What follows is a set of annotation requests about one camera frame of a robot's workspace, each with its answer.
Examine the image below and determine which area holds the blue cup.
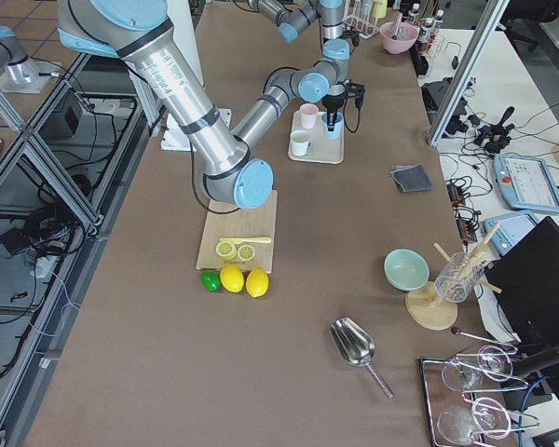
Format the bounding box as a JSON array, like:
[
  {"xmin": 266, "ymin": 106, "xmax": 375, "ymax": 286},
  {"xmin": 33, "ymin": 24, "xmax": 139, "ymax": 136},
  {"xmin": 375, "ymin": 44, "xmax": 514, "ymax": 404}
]
[{"xmin": 320, "ymin": 112, "xmax": 344, "ymax": 140}]

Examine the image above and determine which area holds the wooden cup stand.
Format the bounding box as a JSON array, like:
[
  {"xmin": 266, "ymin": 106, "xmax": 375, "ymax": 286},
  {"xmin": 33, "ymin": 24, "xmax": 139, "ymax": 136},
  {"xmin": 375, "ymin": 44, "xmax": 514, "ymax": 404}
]
[{"xmin": 405, "ymin": 223, "xmax": 502, "ymax": 331}]

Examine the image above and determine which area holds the pink bowl with ice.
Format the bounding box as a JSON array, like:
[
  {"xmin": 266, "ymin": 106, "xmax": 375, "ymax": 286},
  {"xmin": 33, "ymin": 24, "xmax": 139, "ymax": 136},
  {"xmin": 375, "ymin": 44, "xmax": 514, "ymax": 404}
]
[{"xmin": 379, "ymin": 21, "xmax": 419, "ymax": 54}]

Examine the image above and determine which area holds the yellow cup on rack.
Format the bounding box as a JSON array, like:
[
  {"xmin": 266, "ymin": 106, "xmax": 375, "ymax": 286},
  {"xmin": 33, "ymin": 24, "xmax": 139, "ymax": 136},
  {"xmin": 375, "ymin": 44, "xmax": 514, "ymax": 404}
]
[{"xmin": 372, "ymin": 0, "xmax": 388, "ymax": 19}]

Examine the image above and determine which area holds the blue teach pendant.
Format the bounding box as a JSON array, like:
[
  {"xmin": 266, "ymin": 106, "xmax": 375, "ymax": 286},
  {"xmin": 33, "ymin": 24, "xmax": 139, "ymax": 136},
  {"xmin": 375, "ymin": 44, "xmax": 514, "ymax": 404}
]
[{"xmin": 493, "ymin": 154, "xmax": 559, "ymax": 214}]

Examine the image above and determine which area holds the pink cup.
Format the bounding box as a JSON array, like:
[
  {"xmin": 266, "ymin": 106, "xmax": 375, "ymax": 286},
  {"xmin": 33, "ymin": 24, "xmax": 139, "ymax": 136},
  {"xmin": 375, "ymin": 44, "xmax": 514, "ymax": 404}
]
[{"xmin": 299, "ymin": 103, "xmax": 319, "ymax": 129}]

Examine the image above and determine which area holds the metal scoop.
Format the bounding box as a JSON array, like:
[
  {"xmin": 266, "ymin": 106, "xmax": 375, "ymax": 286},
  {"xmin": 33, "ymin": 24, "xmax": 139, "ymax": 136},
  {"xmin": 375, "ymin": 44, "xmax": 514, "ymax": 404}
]
[{"xmin": 330, "ymin": 317, "xmax": 395, "ymax": 400}]

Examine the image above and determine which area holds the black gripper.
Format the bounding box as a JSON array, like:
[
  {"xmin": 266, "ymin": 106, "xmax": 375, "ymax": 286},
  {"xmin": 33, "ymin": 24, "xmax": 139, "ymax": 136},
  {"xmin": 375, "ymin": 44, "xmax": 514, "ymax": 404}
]
[
  {"xmin": 321, "ymin": 81, "xmax": 365, "ymax": 135},
  {"xmin": 342, "ymin": 25, "xmax": 361, "ymax": 47}
]

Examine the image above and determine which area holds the metal muddler stick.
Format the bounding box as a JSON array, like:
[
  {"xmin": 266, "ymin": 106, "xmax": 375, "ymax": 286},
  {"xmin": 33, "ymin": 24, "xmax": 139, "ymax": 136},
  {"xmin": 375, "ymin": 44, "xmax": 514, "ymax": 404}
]
[{"xmin": 391, "ymin": 12, "xmax": 402, "ymax": 40}]

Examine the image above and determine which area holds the grey folded cloth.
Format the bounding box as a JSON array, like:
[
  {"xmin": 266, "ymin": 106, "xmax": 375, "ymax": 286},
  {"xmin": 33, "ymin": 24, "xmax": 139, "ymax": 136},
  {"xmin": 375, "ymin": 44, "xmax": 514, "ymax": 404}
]
[{"xmin": 390, "ymin": 164, "xmax": 433, "ymax": 194}]

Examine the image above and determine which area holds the wooden cutting board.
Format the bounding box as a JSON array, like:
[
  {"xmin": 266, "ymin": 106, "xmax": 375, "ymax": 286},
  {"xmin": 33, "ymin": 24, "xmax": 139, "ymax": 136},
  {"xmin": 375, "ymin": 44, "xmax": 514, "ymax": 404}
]
[{"xmin": 196, "ymin": 190, "xmax": 278, "ymax": 274}]

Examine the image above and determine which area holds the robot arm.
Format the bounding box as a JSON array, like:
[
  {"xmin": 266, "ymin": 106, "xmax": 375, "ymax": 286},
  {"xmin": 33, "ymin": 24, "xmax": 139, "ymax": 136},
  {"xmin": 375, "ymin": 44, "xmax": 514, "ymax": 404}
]
[
  {"xmin": 246, "ymin": 0, "xmax": 361, "ymax": 47},
  {"xmin": 57, "ymin": 0, "xmax": 350, "ymax": 209}
]

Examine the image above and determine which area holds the yellow plastic knife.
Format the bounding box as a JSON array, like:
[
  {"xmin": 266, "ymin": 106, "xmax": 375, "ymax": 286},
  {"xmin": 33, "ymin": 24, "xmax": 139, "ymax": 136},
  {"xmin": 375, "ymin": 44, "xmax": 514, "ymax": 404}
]
[{"xmin": 218, "ymin": 237, "xmax": 272, "ymax": 245}]

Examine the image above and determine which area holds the glass on stand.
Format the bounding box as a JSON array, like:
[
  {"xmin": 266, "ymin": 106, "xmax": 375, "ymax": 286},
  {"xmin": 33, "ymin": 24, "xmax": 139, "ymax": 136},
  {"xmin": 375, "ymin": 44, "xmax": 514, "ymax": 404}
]
[{"xmin": 435, "ymin": 252, "xmax": 484, "ymax": 303}]

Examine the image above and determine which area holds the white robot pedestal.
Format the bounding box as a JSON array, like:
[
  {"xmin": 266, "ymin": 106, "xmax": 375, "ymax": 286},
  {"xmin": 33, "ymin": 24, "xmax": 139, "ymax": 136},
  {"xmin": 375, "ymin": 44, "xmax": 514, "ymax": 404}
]
[{"xmin": 143, "ymin": 1, "xmax": 235, "ymax": 161}]

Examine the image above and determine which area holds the cream rabbit tray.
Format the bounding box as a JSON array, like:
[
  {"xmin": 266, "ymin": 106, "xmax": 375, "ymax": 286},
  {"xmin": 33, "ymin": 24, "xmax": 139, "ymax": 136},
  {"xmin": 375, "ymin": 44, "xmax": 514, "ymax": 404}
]
[{"xmin": 288, "ymin": 111, "xmax": 344, "ymax": 164}]

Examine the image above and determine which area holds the white wire rack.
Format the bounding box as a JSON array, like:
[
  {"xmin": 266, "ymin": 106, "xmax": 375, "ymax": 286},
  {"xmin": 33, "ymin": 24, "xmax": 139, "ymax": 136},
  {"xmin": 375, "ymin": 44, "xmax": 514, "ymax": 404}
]
[{"xmin": 344, "ymin": 0, "xmax": 382, "ymax": 38}]

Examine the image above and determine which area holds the yellow lemon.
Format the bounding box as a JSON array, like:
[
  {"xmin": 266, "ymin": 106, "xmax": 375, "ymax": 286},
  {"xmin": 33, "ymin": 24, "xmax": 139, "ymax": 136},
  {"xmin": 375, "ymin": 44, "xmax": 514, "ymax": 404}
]
[
  {"xmin": 246, "ymin": 268, "xmax": 269, "ymax": 298},
  {"xmin": 220, "ymin": 264, "xmax": 245, "ymax": 293}
]

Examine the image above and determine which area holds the cream yellow cup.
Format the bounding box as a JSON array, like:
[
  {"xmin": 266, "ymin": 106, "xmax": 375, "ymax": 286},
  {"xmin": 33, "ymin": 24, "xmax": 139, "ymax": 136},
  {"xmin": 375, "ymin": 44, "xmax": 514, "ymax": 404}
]
[{"xmin": 290, "ymin": 129, "xmax": 309, "ymax": 156}]

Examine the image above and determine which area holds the green lime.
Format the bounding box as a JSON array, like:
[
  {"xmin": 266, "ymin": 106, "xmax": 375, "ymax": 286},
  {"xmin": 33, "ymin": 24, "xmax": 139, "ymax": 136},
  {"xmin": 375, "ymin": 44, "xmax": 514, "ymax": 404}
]
[{"xmin": 200, "ymin": 270, "xmax": 222, "ymax": 291}]

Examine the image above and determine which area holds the green bowl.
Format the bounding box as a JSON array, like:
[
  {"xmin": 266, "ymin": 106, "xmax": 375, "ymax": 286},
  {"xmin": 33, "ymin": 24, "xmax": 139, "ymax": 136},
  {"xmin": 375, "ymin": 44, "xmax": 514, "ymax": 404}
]
[{"xmin": 384, "ymin": 249, "xmax": 429, "ymax": 291}]

